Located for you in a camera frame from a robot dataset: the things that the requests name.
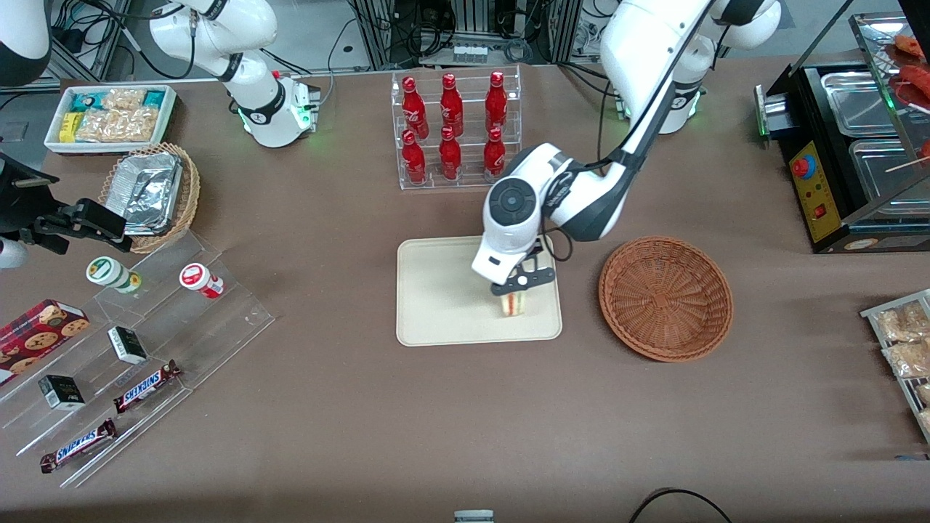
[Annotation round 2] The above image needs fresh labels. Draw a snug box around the beige plastic tray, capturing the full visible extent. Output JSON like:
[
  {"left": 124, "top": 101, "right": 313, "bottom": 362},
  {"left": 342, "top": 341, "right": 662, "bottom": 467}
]
[{"left": 396, "top": 232, "right": 564, "bottom": 347}]

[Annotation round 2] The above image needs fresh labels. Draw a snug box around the white snack bin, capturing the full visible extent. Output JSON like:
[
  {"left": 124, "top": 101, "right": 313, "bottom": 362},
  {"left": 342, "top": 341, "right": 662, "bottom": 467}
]
[{"left": 44, "top": 85, "right": 178, "bottom": 155}]

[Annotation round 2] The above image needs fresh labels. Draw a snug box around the black food warmer machine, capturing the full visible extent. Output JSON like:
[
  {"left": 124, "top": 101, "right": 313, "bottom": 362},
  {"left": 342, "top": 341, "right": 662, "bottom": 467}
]
[{"left": 754, "top": 11, "right": 930, "bottom": 255}]

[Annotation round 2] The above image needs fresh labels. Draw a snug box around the light wicker basket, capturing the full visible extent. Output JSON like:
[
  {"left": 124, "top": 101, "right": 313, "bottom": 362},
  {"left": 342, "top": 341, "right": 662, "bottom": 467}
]
[{"left": 98, "top": 142, "right": 201, "bottom": 255}]

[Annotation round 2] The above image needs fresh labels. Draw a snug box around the steel warmer pan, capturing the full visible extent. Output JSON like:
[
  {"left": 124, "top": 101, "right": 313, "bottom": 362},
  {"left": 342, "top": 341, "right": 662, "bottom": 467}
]
[
  {"left": 849, "top": 138, "right": 930, "bottom": 213},
  {"left": 820, "top": 69, "right": 902, "bottom": 137}
]

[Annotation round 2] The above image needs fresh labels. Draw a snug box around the clear acrylic stepped shelf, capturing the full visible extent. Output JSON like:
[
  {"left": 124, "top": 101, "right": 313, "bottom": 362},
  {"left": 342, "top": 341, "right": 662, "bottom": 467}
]
[
  {"left": 0, "top": 301, "right": 194, "bottom": 489},
  {"left": 86, "top": 229, "right": 275, "bottom": 397}
]

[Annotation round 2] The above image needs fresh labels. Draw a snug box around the red lidded cup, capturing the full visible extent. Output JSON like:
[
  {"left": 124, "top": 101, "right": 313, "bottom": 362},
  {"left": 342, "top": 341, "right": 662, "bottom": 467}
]
[{"left": 179, "top": 263, "right": 225, "bottom": 300}]

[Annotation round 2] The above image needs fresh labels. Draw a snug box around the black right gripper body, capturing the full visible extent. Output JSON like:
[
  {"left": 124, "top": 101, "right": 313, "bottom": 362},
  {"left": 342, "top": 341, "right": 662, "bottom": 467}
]
[{"left": 0, "top": 153, "right": 60, "bottom": 239}]

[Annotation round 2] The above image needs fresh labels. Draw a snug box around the Snickers bar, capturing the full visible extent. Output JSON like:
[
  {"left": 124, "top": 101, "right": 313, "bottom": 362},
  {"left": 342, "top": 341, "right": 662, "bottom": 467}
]
[
  {"left": 114, "top": 361, "right": 182, "bottom": 414},
  {"left": 40, "top": 419, "right": 118, "bottom": 474}
]

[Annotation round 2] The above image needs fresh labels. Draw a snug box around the red cola bottle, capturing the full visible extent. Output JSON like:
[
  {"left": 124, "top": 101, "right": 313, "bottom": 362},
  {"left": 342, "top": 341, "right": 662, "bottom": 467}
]
[
  {"left": 483, "top": 127, "right": 507, "bottom": 182},
  {"left": 485, "top": 71, "right": 509, "bottom": 131},
  {"left": 402, "top": 131, "right": 428, "bottom": 185},
  {"left": 439, "top": 127, "right": 462, "bottom": 181},
  {"left": 440, "top": 73, "right": 464, "bottom": 135},
  {"left": 402, "top": 76, "right": 430, "bottom": 139}
]

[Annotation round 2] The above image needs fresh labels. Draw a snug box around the aluminium frame post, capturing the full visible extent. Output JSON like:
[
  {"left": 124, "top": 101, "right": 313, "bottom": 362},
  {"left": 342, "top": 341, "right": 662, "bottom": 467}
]
[
  {"left": 349, "top": 0, "right": 397, "bottom": 70},
  {"left": 546, "top": 0, "right": 583, "bottom": 65}
]

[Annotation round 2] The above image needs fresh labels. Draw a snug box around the red cookie box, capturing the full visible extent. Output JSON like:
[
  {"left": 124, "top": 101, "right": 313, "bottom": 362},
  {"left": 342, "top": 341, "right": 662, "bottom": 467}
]
[{"left": 0, "top": 299, "right": 91, "bottom": 386}]

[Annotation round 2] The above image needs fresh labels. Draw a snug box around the small clear cracker bag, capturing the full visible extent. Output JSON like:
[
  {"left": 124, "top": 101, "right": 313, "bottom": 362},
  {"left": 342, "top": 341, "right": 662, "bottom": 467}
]
[{"left": 102, "top": 89, "right": 147, "bottom": 111}]

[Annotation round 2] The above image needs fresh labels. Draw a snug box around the large clear cracker bag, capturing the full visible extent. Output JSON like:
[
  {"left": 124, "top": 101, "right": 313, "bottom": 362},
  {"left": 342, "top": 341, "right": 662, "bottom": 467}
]
[{"left": 76, "top": 108, "right": 158, "bottom": 143}]

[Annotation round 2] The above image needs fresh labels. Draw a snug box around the aluminium foil tray stack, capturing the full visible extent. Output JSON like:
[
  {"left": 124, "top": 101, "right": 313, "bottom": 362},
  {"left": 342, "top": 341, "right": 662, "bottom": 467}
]
[{"left": 118, "top": 153, "right": 183, "bottom": 235}]

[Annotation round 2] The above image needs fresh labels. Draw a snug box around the small black box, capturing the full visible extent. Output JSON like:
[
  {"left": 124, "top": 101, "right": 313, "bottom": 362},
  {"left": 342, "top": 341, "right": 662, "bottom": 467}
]
[
  {"left": 38, "top": 375, "right": 86, "bottom": 412},
  {"left": 108, "top": 326, "right": 148, "bottom": 365}
]

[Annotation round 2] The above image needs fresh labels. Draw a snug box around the clear acrylic bottle rack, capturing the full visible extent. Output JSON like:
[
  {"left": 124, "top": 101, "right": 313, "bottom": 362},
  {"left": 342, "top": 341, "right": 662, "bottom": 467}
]
[{"left": 391, "top": 65, "right": 522, "bottom": 191}]

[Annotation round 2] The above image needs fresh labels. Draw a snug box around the grey wire tray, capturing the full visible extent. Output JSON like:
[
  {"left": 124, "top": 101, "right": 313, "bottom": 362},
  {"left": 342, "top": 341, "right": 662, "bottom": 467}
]
[{"left": 860, "top": 289, "right": 930, "bottom": 444}]

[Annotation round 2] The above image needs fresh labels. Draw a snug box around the green lidded cup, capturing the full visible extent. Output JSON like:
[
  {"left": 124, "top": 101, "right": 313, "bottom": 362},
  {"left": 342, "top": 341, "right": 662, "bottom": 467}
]
[{"left": 86, "top": 256, "right": 142, "bottom": 294}]

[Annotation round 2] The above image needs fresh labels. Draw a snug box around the brown wicker basket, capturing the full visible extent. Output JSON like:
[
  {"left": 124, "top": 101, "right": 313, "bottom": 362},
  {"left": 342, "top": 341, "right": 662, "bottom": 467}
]
[{"left": 598, "top": 236, "right": 735, "bottom": 362}]

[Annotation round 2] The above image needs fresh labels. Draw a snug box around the black cable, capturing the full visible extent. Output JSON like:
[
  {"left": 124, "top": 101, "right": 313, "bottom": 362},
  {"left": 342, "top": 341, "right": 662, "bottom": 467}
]
[{"left": 628, "top": 488, "right": 735, "bottom": 523}]

